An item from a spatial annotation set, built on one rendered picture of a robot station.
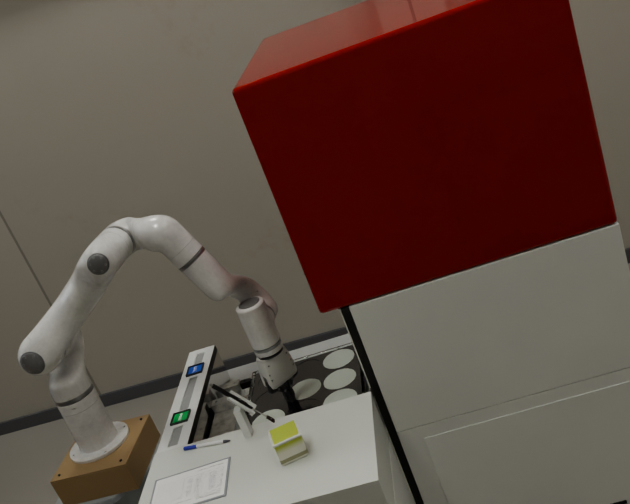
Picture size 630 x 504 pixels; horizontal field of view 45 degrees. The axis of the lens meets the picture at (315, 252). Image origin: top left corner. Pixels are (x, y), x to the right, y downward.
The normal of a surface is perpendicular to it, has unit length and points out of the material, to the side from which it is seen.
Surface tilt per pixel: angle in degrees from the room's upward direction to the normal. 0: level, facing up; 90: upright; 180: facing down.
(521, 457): 90
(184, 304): 90
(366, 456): 0
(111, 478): 90
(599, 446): 90
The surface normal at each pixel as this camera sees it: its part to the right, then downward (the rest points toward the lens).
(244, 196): -0.07, 0.41
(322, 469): -0.34, -0.87
